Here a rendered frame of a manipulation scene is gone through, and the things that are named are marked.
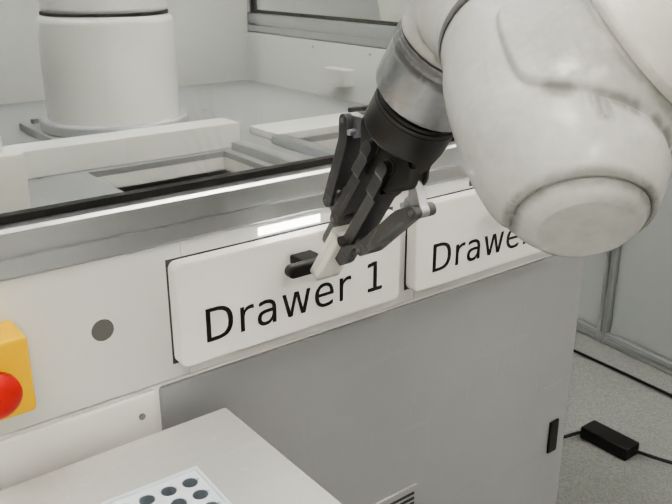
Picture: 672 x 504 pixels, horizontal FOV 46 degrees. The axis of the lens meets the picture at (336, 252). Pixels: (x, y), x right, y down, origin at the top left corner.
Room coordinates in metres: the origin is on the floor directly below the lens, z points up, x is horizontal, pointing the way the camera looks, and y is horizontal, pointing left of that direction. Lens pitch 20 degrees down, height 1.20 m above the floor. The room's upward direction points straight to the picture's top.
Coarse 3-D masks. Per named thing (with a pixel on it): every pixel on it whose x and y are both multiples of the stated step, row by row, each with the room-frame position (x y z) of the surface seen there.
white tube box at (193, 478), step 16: (160, 480) 0.55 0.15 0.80; (176, 480) 0.56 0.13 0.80; (192, 480) 0.56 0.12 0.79; (208, 480) 0.55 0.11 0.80; (128, 496) 0.54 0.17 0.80; (144, 496) 0.54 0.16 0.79; (160, 496) 0.54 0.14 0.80; (176, 496) 0.54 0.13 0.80; (192, 496) 0.54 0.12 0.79; (208, 496) 0.54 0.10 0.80; (224, 496) 0.53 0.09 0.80
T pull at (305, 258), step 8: (296, 256) 0.78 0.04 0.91; (304, 256) 0.78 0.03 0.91; (312, 256) 0.78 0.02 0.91; (288, 264) 0.76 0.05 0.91; (296, 264) 0.75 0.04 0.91; (304, 264) 0.76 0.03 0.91; (312, 264) 0.76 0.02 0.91; (288, 272) 0.75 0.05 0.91; (296, 272) 0.75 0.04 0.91; (304, 272) 0.75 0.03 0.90
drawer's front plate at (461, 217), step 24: (432, 216) 0.91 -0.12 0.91; (456, 216) 0.94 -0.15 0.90; (480, 216) 0.97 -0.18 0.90; (408, 240) 0.91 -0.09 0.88; (432, 240) 0.91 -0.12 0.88; (456, 240) 0.94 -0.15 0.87; (480, 240) 0.97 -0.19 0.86; (504, 240) 1.00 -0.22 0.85; (408, 264) 0.91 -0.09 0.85; (432, 264) 0.92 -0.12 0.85; (480, 264) 0.97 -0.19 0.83
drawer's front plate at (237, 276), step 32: (192, 256) 0.73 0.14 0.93; (224, 256) 0.74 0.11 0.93; (256, 256) 0.76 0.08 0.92; (288, 256) 0.79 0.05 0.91; (384, 256) 0.87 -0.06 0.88; (192, 288) 0.72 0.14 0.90; (224, 288) 0.74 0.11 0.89; (256, 288) 0.76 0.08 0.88; (288, 288) 0.79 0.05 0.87; (352, 288) 0.84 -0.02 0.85; (384, 288) 0.87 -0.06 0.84; (192, 320) 0.72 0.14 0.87; (224, 320) 0.74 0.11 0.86; (256, 320) 0.76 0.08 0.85; (288, 320) 0.78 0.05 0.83; (320, 320) 0.81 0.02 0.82; (192, 352) 0.71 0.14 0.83; (224, 352) 0.74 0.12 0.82
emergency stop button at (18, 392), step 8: (0, 376) 0.56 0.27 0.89; (8, 376) 0.56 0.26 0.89; (0, 384) 0.55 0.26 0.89; (8, 384) 0.56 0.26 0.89; (16, 384) 0.56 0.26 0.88; (0, 392) 0.55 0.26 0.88; (8, 392) 0.55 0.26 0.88; (16, 392) 0.56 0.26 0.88; (0, 400) 0.55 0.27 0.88; (8, 400) 0.55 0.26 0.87; (16, 400) 0.56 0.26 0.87; (0, 408) 0.55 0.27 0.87; (8, 408) 0.55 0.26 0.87; (16, 408) 0.56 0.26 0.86; (0, 416) 0.55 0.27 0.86
